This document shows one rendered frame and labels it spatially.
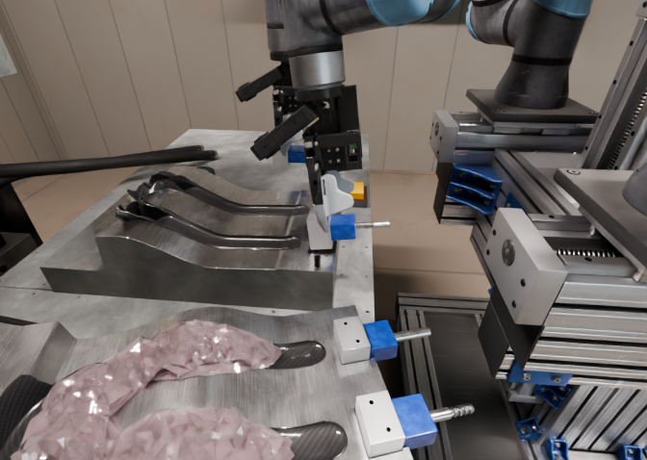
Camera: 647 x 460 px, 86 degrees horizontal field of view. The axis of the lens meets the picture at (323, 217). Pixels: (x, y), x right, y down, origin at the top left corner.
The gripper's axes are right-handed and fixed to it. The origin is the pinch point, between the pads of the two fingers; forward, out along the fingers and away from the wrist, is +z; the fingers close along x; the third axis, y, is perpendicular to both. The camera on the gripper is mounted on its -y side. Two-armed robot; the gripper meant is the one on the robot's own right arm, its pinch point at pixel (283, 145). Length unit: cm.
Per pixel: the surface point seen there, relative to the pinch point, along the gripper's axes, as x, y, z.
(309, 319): -42.4, 11.2, 9.5
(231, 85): 195, -79, 29
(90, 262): -34.0, -27.9, 8.9
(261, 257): -33.1, 2.2, 6.4
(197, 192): -17.9, -14.1, 3.5
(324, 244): -31.3, 12.5, 4.5
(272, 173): 15.7, -7.2, 15.0
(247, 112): 195, -69, 49
